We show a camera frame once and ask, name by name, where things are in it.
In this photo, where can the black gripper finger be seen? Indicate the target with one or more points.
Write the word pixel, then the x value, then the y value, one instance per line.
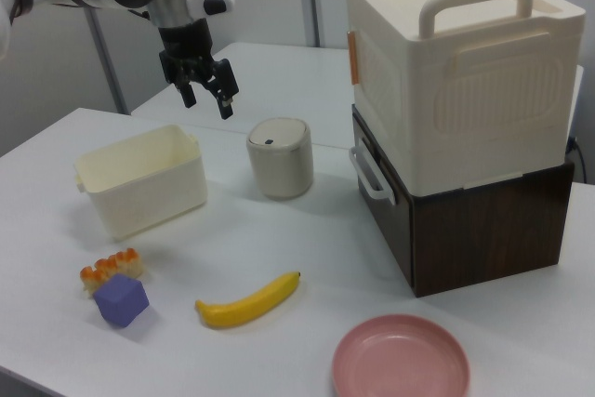
pixel 226 85
pixel 187 92

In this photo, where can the purple cube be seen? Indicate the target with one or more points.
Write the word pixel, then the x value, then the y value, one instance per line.
pixel 122 300

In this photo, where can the pink round plate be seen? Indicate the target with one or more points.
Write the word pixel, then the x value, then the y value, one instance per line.
pixel 400 357

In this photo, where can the cream open plastic box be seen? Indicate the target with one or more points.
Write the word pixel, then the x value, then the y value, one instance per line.
pixel 139 178

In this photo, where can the yellow toy banana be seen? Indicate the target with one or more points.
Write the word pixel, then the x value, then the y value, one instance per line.
pixel 248 301

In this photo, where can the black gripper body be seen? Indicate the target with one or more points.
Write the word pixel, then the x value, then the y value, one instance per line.
pixel 186 46

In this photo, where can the orange topped toy sushi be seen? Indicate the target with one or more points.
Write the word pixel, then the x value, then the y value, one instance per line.
pixel 111 268

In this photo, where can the dark wood drawer cabinet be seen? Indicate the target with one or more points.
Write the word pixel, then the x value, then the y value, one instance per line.
pixel 474 229

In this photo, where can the beige round lidded bin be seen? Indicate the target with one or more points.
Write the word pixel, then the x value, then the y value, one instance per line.
pixel 280 155

